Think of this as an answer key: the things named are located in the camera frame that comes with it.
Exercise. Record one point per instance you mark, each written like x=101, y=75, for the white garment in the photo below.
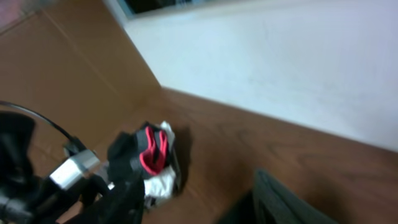
x=163, y=187

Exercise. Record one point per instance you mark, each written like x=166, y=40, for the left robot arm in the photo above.
x=27, y=198

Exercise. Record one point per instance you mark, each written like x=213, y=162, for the black long pants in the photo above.
x=270, y=202

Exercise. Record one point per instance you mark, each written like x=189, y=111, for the black shorts red waistband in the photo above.
x=145, y=152

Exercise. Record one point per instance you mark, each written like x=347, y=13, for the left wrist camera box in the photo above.
x=74, y=169

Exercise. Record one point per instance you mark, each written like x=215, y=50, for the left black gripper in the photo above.
x=124, y=203

